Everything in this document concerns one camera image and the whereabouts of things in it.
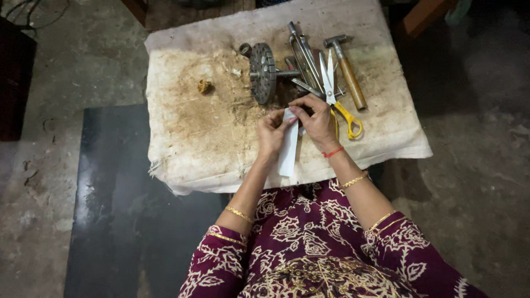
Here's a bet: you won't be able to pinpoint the person's right hand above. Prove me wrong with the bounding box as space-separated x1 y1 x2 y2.
288 94 342 155

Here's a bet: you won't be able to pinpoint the person's left hand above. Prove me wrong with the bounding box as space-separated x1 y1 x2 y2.
256 108 298 160

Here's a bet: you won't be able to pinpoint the white paper strip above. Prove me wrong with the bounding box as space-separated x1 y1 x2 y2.
277 108 300 178

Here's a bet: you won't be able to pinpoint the flat metal file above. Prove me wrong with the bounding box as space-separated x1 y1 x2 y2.
285 56 345 100

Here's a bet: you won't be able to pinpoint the stained white cloth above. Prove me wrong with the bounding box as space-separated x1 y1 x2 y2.
144 0 434 196

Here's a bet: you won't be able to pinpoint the grey perforated metal wheel tool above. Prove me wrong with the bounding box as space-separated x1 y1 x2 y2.
239 42 302 105

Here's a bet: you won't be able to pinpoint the steel tongs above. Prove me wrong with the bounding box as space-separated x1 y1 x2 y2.
288 22 325 94

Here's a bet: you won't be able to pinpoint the gold bangle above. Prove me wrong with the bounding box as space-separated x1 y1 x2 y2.
225 206 254 224
341 171 370 189

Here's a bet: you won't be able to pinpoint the maroon floral patterned dress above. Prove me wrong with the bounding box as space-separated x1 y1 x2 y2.
178 177 491 298

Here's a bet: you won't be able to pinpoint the wooden furniture leg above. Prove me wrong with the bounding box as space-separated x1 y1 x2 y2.
402 0 458 38
121 0 149 27

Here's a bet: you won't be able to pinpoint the dark floor mat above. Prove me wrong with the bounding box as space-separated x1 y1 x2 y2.
63 103 230 298

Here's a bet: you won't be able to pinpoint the dark red box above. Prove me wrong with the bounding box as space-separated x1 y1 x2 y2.
0 17 38 142

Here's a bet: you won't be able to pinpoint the yellow-handled scissors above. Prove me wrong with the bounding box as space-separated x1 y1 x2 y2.
319 49 364 140

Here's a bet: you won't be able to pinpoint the wooden-handled hammer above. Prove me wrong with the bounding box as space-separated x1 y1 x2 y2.
323 34 368 111

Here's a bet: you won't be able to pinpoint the black cables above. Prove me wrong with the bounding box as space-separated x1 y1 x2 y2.
0 0 71 30

